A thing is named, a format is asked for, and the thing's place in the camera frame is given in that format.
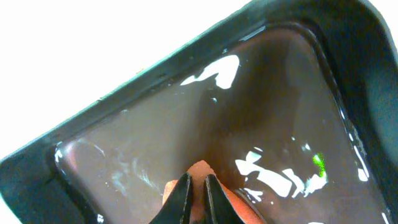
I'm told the orange and black sponge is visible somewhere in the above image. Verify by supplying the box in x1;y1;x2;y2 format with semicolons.
162;161;265;223

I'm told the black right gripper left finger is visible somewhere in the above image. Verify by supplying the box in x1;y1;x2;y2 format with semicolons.
149;172;192;224

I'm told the black water tray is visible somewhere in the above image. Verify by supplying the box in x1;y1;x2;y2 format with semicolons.
1;1;397;223

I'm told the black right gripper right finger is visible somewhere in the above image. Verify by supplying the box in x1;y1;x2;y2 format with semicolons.
203;174;244;224

